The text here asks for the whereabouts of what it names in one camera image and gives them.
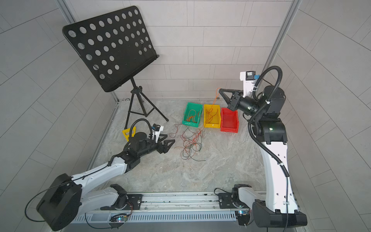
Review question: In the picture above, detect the orange cable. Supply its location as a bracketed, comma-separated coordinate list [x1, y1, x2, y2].
[185, 108, 201, 123]
[209, 90, 220, 117]

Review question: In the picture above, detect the green circuit board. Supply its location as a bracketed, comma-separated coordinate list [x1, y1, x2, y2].
[235, 210, 251, 226]
[110, 213, 130, 223]

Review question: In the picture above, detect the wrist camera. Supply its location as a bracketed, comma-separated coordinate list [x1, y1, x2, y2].
[151, 124, 164, 143]
[240, 71, 259, 97]

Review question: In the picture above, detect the green plastic bin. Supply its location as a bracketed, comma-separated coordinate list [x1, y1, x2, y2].
[182, 102, 203, 128]

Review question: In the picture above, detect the yellow triangular plastic block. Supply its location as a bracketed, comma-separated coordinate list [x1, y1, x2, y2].
[122, 126, 136, 142]

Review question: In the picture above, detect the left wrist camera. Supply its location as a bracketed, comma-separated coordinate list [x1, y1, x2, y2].
[151, 124, 164, 143]

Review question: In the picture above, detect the right green circuit board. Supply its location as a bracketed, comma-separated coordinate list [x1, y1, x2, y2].
[235, 210, 251, 226]

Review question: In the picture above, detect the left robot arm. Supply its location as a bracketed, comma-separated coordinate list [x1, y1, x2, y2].
[36, 119, 175, 232]

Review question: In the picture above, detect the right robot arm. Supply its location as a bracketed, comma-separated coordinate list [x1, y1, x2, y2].
[218, 66, 308, 231]

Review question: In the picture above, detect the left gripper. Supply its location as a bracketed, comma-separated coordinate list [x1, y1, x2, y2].
[137, 134, 176, 158]

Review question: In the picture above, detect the dark green cable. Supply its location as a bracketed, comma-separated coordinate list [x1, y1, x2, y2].
[179, 130, 206, 163]

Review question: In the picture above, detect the aluminium mounting rail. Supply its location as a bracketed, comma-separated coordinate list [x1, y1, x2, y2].
[57, 189, 299, 215]

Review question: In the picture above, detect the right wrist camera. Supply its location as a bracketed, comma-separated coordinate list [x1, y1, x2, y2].
[240, 71, 259, 97]

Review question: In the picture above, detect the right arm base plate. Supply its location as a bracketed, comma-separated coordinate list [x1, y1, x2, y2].
[216, 192, 256, 210]

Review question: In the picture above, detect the red plastic bin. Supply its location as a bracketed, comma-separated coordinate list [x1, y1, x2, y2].
[220, 108, 239, 133]

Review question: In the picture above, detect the yellow plastic bin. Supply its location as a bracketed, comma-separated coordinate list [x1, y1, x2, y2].
[204, 104, 221, 129]

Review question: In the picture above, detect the black perforated music stand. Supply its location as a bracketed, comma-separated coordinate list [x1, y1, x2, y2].
[62, 6, 159, 117]

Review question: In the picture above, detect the left green circuit board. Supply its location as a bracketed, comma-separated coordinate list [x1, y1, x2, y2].
[110, 213, 130, 223]

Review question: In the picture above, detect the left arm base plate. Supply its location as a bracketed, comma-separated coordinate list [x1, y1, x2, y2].
[114, 194, 143, 210]

